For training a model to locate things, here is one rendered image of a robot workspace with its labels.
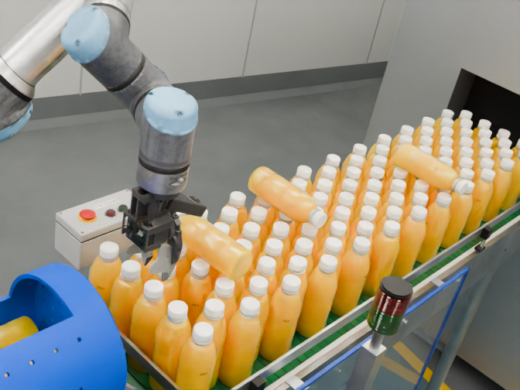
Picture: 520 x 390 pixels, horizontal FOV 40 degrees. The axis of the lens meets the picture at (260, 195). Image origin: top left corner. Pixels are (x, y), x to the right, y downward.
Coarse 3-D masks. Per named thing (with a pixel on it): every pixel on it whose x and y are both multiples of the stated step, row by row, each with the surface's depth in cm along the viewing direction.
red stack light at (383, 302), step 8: (376, 296) 136; (384, 296) 134; (376, 304) 136; (384, 304) 134; (392, 304) 133; (400, 304) 133; (408, 304) 135; (384, 312) 135; (392, 312) 134; (400, 312) 135
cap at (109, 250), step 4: (104, 244) 152; (108, 244) 153; (112, 244) 153; (116, 244) 153; (100, 248) 151; (104, 248) 151; (108, 248) 151; (112, 248) 152; (116, 248) 152; (100, 252) 152; (104, 252) 150; (108, 252) 150; (112, 252) 151; (116, 252) 151; (104, 256) 151; (108, 256) 151; (112, 256) 151; (116, 256) 152
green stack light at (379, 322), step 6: (372, 306) 138; (372, 312) 137; (378, 312) 136; (372, 318) 138; (378, 318) 136; (384, 318) 136; (390, 318) 135; (396, 318) 135; (402, 318) 137; (372, 324) 138; (378, 324) 137; (384, 324) 136; (390, 324) 136; (396, 324) 137; (378, 330) 137; (384, 330) 137; (390, 330) 137; (396, 330) 138
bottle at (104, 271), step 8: (96, 264) 152; (104, 264) 152; (112, 264) 152; (120, 264) 154; (96, 272) 152; (104, 272) 152; (112, 272) 152; (96, 280) 153; (104, 280) 152; (112, 280) 153; (96, 288) 154; (104, 288) 153; (104, 296) 155
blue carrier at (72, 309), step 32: (32, 288) 137; (64, 288) 121; (0, 320) 135; (32, 320) 140; (64, 320) 117; (96, 320) 120; (0, 352) 109; (32, 352) 112; (64, 352) 115; (96, 352) 118; (0, 384) 107; (32, 384) 111; (64, 384) 114; (96, 384) 119
